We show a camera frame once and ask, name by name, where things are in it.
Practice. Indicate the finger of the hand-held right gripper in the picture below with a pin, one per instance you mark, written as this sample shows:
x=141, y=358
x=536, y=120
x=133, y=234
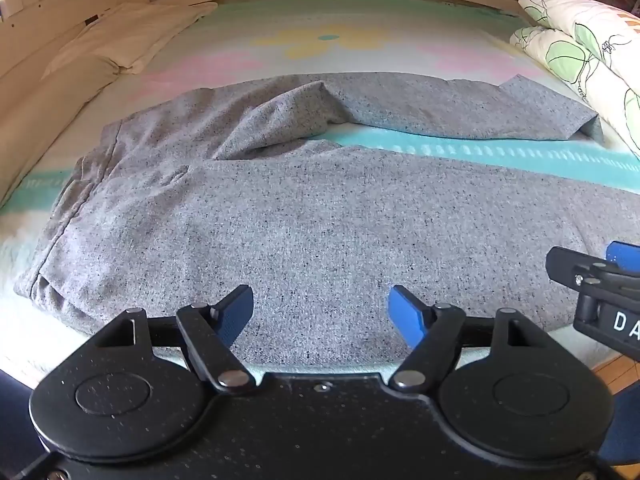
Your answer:
x=570, y=265
x=622, y=254

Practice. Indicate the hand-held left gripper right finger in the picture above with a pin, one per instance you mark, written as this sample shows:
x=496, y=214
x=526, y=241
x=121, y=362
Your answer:
x=406, y=314

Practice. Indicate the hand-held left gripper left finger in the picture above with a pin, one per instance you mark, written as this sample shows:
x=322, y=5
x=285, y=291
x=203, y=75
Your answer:
x=236, y=312

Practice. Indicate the grey speckled pants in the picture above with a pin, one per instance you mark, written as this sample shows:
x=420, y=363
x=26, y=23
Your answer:
x=300, y=220

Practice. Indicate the blue cloth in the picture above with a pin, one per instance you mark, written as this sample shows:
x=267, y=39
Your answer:
x=627, y=420

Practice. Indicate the white green floral pillow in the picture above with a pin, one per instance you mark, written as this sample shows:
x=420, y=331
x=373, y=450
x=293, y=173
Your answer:
x=585, y=15
x=585, y=70

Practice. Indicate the pastel floral bed sheet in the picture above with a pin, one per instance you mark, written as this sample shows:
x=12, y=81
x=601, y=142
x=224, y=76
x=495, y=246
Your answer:
x=325, y=40

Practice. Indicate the cream pillow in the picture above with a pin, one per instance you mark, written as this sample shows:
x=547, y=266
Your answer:
x=130, y=35

